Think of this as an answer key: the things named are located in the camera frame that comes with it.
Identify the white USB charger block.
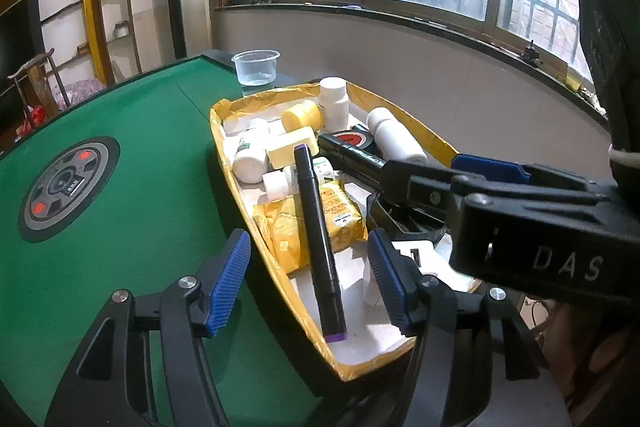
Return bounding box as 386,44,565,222
362,234,480,307

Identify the black plastic fan-shaped part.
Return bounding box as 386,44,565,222
366,192,446,244

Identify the purple capped black marker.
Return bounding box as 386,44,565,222
294,145,347,343

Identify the yellow paper bag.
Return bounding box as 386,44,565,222
252,178,369,275

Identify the white bottle green cross label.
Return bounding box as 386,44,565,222
262,156,335,202

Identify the white bottle red text label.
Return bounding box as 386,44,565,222
367,107,428,166

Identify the black electrical tape roll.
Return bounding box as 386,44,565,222
333,129,376,154

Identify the cream yellow plastic case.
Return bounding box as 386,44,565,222
266,126,319,170

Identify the small white pill bottle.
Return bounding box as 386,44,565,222
318,77,349,132

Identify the person right hand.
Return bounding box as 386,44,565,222
540,303,638,410

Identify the white bottle green plant label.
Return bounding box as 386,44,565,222
232,127,269,184

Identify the yellow taped white tray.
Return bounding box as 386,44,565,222
209,81,456,381

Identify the yellow round jar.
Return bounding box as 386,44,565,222
281,100,323,132

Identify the round mahjong table control panel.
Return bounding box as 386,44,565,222
17,135,120,243

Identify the clear plastic water cup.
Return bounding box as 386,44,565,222
231,49,280,87

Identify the red plastic bag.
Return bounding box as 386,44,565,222
15,105,48,139

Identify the wooden chair centre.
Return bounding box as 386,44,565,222
8,48,70,118

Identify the black television screen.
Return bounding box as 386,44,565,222
0,0,44,133

